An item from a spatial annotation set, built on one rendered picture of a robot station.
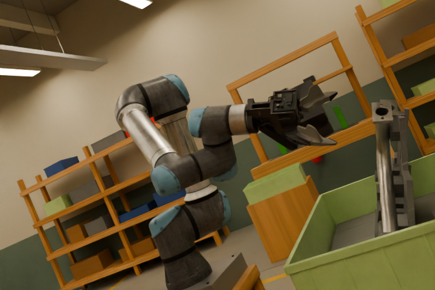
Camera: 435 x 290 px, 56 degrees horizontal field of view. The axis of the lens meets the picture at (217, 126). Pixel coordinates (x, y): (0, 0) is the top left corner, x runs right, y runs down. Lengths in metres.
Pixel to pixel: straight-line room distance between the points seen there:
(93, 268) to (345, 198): 6.29
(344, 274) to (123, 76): 6.47
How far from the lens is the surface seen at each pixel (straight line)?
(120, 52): 7.23
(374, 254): 0.92
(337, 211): 1.52
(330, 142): 0.92
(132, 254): 6.92
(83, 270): 7.59
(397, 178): 1.01
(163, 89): 1.31
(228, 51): 6.47
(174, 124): 1.32
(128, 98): 1.28
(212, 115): 0.99
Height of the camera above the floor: 1.25
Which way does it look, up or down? 3 degrees up
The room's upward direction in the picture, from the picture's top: 24 degrees counter-clockwise
